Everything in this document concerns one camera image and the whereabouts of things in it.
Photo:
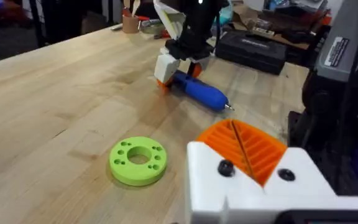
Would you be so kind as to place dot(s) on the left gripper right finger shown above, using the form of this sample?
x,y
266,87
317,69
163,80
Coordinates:
x,y
297,168

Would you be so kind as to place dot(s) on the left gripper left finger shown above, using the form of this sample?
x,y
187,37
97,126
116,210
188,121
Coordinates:
x,y
207,174

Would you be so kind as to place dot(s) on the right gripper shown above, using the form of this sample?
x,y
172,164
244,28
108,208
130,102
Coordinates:
x,y
194,34

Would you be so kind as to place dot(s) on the blue electric screwdriver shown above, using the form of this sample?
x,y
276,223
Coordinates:
x,y
202,91

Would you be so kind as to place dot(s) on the clear tape roll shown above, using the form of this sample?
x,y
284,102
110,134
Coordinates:
x,y
151,28

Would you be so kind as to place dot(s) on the right wrist flat plate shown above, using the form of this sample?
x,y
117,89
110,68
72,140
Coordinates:
x,y
171,18

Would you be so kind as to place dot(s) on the tan cup with wooden utensils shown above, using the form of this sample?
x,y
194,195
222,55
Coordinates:
x,y
130,23

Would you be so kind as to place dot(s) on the black tool case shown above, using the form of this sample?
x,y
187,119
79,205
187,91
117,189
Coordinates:
x,y
250,51

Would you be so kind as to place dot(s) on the green disc with holes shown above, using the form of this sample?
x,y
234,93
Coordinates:
x,y
126,169

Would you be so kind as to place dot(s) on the heap of boxes and tools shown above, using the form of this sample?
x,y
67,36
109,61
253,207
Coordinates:
x,y
278,21

